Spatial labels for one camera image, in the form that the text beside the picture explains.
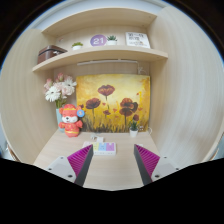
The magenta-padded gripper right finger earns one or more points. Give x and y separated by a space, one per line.
148 160

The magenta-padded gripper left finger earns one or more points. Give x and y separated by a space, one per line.
80 160

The white pastel-socket power strip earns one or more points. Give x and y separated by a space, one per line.
104 148

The small green plant white pot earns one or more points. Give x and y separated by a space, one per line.
133 132

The red plush toy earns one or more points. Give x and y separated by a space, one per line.
71 121

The yellow poppy flower painting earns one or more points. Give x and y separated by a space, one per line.
113 100

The pink white flowers in vase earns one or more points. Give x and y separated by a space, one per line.
60 89

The wooden shelf unit with items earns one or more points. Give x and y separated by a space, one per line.
100 53

